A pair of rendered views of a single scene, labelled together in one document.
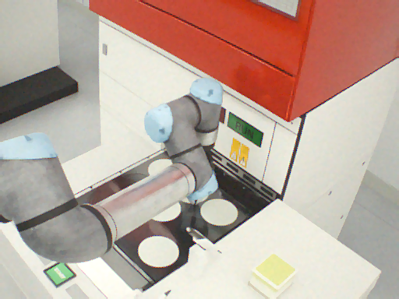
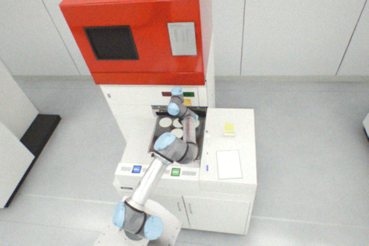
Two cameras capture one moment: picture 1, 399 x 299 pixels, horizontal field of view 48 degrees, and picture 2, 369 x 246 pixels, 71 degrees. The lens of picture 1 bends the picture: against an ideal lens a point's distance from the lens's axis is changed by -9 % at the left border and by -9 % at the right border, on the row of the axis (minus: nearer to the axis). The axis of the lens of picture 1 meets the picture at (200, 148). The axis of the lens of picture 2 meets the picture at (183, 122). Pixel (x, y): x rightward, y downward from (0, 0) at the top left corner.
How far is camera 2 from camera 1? 0.83 m
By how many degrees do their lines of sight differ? 21
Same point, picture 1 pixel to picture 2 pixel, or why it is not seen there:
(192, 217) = not seen: hidden behind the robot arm
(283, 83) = (199, 75)
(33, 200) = (181, 149)
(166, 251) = not seen: hidden behind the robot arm
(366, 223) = (217, 95)
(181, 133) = (182, 107)
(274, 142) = (199, 92)
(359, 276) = (249, 114)
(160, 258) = not seen: hidden behind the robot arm
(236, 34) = (175, 68)
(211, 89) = (179, 90)
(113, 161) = (142, 131)
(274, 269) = (228, 127)
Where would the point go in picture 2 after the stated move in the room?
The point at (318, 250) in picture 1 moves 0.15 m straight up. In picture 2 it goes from (231, 115) to (232, 100)
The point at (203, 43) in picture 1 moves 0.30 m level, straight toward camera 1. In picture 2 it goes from (162, 76) to (188, 99)
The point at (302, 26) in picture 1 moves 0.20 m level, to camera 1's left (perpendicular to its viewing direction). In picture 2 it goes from (200, 56) to (172, 70)
